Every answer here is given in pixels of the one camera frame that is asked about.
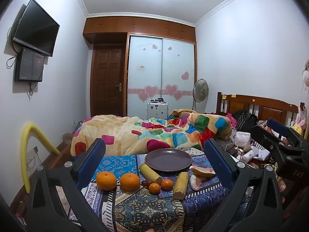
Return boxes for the white plastic bottle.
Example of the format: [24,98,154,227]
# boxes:
[241,149,255,163]

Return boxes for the yellow plush toy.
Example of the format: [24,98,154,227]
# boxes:
[291,106,306,136]

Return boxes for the glass wardrobe with pink hearts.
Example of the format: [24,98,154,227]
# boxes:
[127,34,195,119]

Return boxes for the standing fan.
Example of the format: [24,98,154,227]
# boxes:
[192,78,209,112]

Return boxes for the yellow sugarcane piece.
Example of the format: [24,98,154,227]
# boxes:
[139,164,163,184]
[173,172,189,200]

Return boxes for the wooden bed headboard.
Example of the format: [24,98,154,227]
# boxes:
[216,92,300,126]

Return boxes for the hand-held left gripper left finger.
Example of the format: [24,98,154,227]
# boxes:
[26,138,107,232]

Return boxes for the black cable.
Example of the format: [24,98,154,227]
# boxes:
[6,53,18,69]

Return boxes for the white hard case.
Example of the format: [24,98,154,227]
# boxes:
[147,98,169,120]

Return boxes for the black wall television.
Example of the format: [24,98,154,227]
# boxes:
[13,0,60,57]

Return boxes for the patterned blue tablecloth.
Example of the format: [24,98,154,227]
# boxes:
[55,147,251,232]

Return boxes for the purple plate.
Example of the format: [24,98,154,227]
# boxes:
[144,148,193,173]

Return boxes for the brown wooden door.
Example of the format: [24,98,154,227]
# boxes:
[90,44,127,117]

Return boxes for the person's right hand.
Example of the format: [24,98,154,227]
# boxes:
[277,177,288,205]

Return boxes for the peeled pomelo segment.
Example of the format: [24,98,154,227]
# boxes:
[189,175,206,191]

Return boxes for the wooden overhead cabinet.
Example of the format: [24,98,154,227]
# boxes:
[83,16,196,44]

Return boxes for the yellow foam tube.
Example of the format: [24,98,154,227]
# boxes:
[20,123,61,194]

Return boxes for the black backpack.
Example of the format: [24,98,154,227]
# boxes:
[233,110,258,132]

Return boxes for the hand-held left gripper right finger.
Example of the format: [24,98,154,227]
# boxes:
[203,138,284,232]

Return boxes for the colourful patchwork blanket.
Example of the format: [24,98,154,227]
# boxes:
[71,109,233,157]

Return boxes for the pink and white bag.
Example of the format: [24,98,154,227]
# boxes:
[233,131,252,148]

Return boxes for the large orange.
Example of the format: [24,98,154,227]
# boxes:
[120,173,141,191]
[96,171,117,190]

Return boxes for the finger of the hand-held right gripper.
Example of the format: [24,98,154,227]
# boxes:
[250,125,305,165]
[267,118,309,148]

